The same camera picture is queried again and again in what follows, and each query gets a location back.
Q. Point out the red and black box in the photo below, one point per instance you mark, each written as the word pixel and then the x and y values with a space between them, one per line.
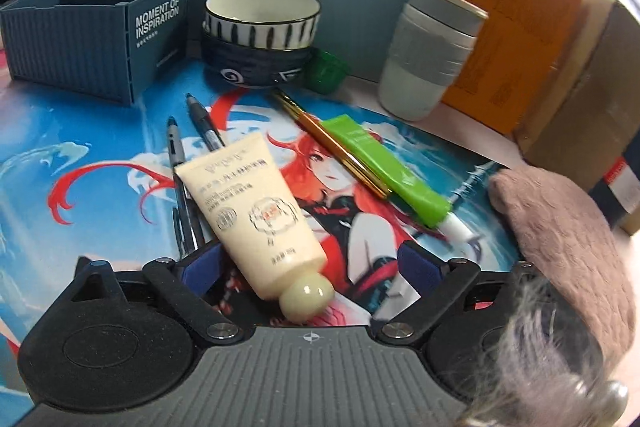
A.
pixel 617 192

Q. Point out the blue container-style storage box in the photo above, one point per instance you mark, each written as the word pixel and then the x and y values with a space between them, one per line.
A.
pixel 75 47

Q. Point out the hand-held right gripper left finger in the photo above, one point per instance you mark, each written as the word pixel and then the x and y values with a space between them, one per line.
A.
pixel 199 268

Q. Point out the dark patterned ceramic bowl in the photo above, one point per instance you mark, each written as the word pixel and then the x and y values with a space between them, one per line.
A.
pixel 250 67

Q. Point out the pink printed card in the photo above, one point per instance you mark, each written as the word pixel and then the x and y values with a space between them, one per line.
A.
pixel 2 64

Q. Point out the green tube with white cap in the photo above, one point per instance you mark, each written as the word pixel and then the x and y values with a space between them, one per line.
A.
pixel 380 162

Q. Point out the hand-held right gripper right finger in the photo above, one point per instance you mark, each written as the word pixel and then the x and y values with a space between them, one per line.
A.
pixel 419 264

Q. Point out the pink-brown plush toy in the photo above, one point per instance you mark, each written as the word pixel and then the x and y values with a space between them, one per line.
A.
pixel 565 247

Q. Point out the gold orange pen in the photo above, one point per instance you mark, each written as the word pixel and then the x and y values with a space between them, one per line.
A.
pixel 325 139

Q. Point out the cream lotion tube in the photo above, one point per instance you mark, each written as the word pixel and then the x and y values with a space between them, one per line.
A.
pixel 250 207

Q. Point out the orange cardboard box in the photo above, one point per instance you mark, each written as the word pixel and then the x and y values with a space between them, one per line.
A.
pixel 510 32

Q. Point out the black pen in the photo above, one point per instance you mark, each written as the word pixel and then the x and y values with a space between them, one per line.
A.
pixel 204 122
pixel 175 142

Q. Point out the brown cardboard box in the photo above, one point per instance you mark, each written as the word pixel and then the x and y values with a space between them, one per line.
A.
pixel 590 117

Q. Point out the grey furry pom-pom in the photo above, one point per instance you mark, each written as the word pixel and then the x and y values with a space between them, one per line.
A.
pixel 540 347

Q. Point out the white striped ceramic bowl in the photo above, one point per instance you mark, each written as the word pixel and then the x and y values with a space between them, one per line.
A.
pixel 260 34

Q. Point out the small green plastic cup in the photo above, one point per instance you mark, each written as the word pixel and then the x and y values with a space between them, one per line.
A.
pixel 327 69

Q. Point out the printed anime desk mat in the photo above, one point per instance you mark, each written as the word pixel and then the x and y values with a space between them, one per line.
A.
pixel 90 167

